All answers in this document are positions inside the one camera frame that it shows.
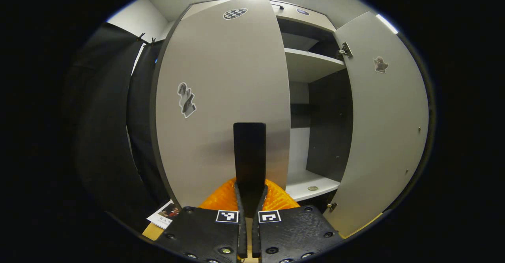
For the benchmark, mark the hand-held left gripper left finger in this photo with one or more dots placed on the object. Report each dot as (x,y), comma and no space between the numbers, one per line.
(242,239)

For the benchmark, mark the beige cabinet drawer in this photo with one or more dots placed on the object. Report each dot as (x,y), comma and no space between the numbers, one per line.
(311,20)

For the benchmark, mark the beige cabinet door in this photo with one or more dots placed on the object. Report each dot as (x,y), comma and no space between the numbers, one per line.
(386,137)
(221,77)

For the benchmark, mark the beige double-door shoe cabinet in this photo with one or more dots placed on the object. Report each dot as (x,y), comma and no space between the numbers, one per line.
(327,129)

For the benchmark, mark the white cover book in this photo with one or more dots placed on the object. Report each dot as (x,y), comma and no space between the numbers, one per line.
(163,215)

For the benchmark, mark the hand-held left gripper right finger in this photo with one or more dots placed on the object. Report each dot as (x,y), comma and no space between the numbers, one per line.
(255,239)

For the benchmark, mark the metal door hinge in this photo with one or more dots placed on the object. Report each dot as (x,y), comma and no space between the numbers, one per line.
(345,51)
(332,206)

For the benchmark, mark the black backdrop cloth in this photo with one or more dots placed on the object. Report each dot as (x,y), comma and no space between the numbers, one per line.
(102,137)

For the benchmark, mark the white cabinet shelf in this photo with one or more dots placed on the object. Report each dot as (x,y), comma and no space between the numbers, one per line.
(307,182)
(311,64)

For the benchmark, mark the ceiling light panel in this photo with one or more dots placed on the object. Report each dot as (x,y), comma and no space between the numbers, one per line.
(386,23)

